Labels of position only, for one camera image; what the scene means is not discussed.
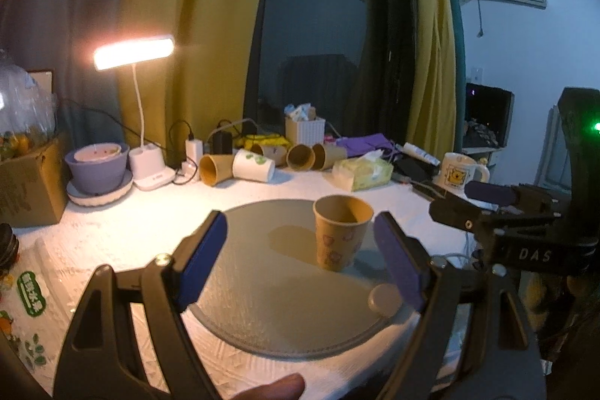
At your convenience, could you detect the yellow packet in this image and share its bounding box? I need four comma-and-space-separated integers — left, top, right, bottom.
234, 135, 292, 150

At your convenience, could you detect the plain brown paper cup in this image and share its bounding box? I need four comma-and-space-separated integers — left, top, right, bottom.
312, 142, 348, 171
286, 144, 316, 171
252, 144, 288, 167
199, 153, 235, 186

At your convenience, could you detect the white cable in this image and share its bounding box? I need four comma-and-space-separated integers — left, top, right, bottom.
428, 252, 483, 270

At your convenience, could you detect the dark monitor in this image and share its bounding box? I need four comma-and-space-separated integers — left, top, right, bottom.
464, 83, 515, 148

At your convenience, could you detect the white paper cup green print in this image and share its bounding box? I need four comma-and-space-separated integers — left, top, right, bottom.
232, 148, 276, 183

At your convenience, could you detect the black flat device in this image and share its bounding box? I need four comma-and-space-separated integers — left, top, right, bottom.
393, 157, 440, 181

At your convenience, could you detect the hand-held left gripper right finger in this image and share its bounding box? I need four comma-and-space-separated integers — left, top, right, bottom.
373, 211, 547, 400

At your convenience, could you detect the cardboard box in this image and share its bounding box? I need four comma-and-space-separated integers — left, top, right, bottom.
0, 132, 71, 229

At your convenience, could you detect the dark jar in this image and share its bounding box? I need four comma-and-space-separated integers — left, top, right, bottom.
0, 222, 21, 283

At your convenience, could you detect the white scalloped plate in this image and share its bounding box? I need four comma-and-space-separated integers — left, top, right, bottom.
66, 169, 135, 208

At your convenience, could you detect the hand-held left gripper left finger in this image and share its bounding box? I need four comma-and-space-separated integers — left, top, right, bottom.
52, 209, 228, 400

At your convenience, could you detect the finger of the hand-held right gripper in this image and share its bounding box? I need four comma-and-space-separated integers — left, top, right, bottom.
466, 181, 562, 218
428, 193, 493, 238

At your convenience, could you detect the brown printed paper cup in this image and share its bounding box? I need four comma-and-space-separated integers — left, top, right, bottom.
312, 195, 375, 273

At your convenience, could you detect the teal curtain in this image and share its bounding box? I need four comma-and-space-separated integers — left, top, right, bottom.
438, 0, 470, 148

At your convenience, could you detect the black power adapter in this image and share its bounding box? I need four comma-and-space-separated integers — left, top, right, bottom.
213, 131, 234, 155

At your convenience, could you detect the dark window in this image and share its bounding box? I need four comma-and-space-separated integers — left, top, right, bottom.
246, 0, 414, 144

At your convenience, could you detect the plastic snack bag green label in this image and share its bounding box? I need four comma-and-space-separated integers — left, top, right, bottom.
0, 236, 78, 388

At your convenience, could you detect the white mug yellow print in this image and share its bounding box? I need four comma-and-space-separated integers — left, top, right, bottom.
439, 152, 491, 197

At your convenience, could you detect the narrow yellow curtain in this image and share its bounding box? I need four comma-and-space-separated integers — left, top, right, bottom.
404, 0, 458, 146

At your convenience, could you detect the grey-blue curtain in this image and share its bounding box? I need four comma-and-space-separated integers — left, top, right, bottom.
0, 0, 147, 169

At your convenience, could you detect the white textured tablecloth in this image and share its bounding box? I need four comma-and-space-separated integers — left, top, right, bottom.
9, 168, 493, 400

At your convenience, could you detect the white ribbed box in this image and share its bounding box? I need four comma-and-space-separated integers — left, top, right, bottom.
285, 116, 326, 146

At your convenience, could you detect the clear plastic bag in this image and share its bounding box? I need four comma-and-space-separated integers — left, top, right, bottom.
0, 48, 60, 162

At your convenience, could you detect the wide yellow curtain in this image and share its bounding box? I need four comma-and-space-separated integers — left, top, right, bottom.
116, 0, 278, 176

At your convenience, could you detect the yellow-green tissue pack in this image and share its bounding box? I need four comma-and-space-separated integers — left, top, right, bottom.
332, 150, 395, 193

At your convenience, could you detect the white desk lamp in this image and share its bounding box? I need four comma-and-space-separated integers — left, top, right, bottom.
93, 34, 176, 191

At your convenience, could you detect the purple bowl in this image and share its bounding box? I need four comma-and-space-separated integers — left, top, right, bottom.
64, 142, 131, 196

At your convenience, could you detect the small white round cap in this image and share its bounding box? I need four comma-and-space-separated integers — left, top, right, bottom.
368, 284, 403, 315

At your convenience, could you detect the white charger plug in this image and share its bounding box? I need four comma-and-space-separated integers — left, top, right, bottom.
186, 139, 203, 170

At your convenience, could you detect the person's left hand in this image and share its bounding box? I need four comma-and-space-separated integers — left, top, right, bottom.
225, 373, 306, 400

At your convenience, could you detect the round grey mat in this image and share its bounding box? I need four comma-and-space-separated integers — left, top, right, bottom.
185, 198, 423, 358

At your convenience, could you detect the white tube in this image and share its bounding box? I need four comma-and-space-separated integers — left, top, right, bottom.
402, 142, 442, 167

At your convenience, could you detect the purple cloth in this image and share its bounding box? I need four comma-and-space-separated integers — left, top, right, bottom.
335, 133, 400, 158

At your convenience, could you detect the black cable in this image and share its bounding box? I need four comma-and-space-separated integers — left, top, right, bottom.
60, 98, 194, 170

